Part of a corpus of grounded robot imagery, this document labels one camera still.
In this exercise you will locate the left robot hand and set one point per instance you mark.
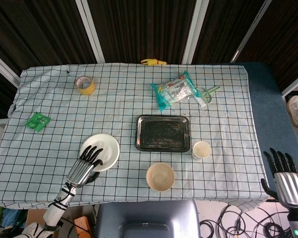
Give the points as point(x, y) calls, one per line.
point(80, 169)

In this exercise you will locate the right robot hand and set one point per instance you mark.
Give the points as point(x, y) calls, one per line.
point(290, 188)

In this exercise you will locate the white round plate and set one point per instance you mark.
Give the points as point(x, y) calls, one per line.
point(108, 148)

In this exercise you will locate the beige bowl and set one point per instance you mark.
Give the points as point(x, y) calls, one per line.
point(160, 177)

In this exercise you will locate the white paper cup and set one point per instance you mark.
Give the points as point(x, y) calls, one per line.
point(201, 150)

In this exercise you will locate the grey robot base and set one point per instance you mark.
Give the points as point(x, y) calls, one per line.
point(146, 218)

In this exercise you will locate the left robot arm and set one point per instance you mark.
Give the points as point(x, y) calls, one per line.
point(55, 213)

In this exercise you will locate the black metal tray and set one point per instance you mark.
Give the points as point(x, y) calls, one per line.
point(162, 134)

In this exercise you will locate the orange box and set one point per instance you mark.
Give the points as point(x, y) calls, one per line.
point(82, 225)

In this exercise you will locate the checked light blue tablecloth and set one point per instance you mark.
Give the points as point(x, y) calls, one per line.
point(64, 111)

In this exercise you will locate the brown cardboard box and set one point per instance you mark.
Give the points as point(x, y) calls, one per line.
point(37, 217)

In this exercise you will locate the green sachet packet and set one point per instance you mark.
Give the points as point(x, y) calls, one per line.
point(37, 122)

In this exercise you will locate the white sneaker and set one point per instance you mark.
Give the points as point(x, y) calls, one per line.
point(296, 110)

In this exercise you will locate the yellow tape roll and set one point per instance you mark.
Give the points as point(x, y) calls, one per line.
point(88, 89)

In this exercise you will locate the teal snack package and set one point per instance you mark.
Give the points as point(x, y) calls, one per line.
point(173, 90)

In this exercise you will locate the yellow plastic toy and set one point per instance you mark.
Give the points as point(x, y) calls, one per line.
point(150, 62)

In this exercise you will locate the white partition frame post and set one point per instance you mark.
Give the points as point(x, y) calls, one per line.
point(250, 29)
point(295, 85)
point(195, 29)
point(3, 67)
point(89, 29)

